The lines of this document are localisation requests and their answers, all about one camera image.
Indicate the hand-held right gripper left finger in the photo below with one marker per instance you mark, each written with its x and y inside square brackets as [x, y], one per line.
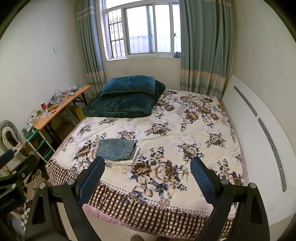
[92, 179]

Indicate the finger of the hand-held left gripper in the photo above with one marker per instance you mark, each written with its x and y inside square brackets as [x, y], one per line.
[26, 168]
[7, 158]

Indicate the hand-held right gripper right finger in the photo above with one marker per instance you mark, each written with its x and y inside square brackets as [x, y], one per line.
[203, 183]

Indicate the blue denim pants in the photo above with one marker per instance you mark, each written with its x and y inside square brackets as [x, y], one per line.
[115, 149]

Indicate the white electric fan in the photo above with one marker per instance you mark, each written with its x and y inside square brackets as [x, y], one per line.
[9, 135]

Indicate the green storage rack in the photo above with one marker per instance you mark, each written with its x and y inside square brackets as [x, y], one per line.
[38, 140]

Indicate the folded white garment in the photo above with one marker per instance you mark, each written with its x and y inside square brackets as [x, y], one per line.
[133, 157]

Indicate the floral bedspread bed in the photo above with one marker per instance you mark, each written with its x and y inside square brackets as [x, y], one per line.
[166, 136]

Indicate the red cup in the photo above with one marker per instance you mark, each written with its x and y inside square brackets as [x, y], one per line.
[43, 106]

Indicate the white headboard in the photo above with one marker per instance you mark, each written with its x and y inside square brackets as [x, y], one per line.
[252, 139]

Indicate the cardboard box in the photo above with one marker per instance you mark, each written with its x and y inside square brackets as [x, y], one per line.
[77, 113]

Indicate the wooden folding table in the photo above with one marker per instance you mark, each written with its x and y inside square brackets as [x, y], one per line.
[62, 105]

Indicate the dark teal folded quilt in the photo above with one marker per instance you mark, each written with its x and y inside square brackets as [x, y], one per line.
[120, 105]

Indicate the dark teal pillow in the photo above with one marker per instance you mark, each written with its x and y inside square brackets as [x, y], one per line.
[128, 84]

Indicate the teal striped curtain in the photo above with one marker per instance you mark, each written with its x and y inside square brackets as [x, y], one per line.
[205, 46]
[90, 51]

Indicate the small grey-blue cloth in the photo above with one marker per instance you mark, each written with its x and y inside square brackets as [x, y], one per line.
[177, 54]

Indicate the white framed window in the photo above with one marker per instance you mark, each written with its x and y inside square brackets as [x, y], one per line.
[141, 30]

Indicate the white wall switch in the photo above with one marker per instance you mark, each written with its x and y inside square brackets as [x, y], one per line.
[55, 49]

